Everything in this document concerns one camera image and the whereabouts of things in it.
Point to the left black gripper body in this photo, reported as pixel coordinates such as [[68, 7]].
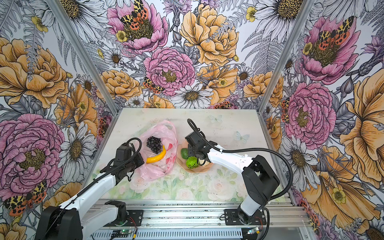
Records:
[[134, 164]]

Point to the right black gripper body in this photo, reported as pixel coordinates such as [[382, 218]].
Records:
[[193, 150]]

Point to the fake green lime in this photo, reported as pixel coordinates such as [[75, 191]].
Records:
[[184, 153]]

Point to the fake green custard apple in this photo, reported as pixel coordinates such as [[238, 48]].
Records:
[[192, 162]]

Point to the pink petal-shaped bowl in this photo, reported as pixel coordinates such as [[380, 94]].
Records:
[[182, 162]]

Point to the fake yellow banana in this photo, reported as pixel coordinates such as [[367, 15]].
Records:
[[158, 157]]

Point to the pink plastic bag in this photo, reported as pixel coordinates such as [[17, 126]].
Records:
[[168, 134]]

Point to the fake pale pear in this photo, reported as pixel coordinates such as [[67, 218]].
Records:
[[202, 162]]

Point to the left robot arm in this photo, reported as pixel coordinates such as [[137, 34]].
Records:
[[71, 219]]

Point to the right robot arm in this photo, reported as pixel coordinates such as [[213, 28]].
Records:
[[259, 178]]

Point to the fake black grape bunch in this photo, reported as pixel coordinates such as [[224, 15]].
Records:
[[155, 144]]

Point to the green circuit board left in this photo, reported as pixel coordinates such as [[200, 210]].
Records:
[[121, 233]]

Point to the green circuit board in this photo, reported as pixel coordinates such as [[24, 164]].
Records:
[[252, 231], [121, 233]]

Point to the green circuit board right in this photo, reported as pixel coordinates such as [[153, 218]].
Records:
[[252, 231]]

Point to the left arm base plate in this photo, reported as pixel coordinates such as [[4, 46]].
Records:
[[134, 218]]

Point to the aluminium front rail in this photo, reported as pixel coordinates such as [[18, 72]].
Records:
[[187, 214]]

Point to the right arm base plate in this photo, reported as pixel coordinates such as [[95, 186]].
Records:
[[235, 217]]

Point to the white slotted cable duct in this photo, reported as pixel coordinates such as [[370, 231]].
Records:
[[173, 234]]

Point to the left aluminium frame post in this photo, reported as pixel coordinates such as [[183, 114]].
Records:
[[65, 22]]

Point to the aluminium frame post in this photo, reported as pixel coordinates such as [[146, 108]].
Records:
[[65, 22], [291, 40]]

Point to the right aluminium frame post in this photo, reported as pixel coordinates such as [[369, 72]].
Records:
[[291, 40]]

